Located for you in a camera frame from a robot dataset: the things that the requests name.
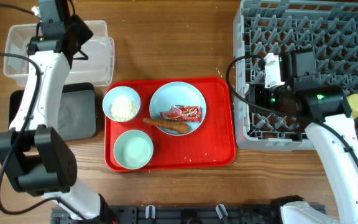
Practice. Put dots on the light blue plate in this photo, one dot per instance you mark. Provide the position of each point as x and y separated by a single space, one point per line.
180 94

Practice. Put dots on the orange carrot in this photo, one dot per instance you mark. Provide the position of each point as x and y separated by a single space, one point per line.
176 126

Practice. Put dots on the clear plastic bin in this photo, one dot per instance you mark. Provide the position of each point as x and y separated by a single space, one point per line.
98 69

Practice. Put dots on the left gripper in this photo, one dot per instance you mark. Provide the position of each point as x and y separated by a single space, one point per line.
85 33

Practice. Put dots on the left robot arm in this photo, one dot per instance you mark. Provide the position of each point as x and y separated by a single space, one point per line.
34 157

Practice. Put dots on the black plastic tray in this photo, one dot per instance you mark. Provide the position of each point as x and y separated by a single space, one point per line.
77 119

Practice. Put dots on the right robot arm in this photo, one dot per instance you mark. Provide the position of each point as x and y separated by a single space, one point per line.
328 125

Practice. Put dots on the grey dishwasher rack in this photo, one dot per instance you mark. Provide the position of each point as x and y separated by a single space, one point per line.
329 29

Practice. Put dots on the yellow plastic cup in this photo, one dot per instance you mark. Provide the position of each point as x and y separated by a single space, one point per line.
353 103

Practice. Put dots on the red snack wrapper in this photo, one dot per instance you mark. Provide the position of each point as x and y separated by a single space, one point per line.
191 114

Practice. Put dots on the red serving tray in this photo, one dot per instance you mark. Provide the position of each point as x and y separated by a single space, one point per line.
212 144

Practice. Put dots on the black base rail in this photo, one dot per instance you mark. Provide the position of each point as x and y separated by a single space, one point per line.
180 215

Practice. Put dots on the blue bowl with rice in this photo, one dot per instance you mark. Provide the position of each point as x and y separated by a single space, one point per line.
121 104

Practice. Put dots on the light green bowl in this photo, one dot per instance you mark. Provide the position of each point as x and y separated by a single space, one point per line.
133 149

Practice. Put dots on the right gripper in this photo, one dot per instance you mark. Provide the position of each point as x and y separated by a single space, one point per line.
259 90

